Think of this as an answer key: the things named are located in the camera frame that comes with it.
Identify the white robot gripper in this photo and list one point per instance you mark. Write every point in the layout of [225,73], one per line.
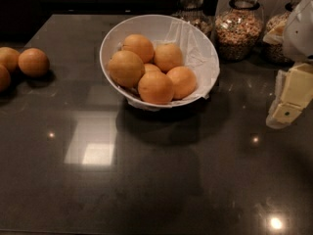
[299,36]

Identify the large orange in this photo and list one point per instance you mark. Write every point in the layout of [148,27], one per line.
[126,68]

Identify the white paper bowl liner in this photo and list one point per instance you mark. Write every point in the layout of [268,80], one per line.
[195,49]

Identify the orange front right in bowl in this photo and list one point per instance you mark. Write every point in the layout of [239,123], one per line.
[184,81]

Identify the orange back right in bowl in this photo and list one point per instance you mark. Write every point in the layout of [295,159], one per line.
[168,56]

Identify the white bowl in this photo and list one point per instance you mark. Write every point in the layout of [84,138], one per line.
[137,25]

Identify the orange front centre in bowl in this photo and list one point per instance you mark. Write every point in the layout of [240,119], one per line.
[156,87]

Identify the orange back of bowl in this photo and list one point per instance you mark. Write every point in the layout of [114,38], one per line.
[140,45]

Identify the right glass jar with grains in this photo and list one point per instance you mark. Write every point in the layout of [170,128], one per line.
[272,41]

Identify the glass jar with grains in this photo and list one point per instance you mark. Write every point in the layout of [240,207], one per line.
[272,41]
[192,12]

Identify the middle glass jar with cereal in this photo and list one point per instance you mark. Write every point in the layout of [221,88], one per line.
[238,29]

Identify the left glass jar with grains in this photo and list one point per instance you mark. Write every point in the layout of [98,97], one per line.
[192,12]

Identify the orange on table right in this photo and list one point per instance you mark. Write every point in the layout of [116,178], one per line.
[33,62]

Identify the orange on table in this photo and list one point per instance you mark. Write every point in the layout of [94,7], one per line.
[5,78]
[9,58]
[33,62]

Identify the orange on table back left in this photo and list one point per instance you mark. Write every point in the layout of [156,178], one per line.
[9,58]

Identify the orange on table front left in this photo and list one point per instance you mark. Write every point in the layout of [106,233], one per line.
[5,78]

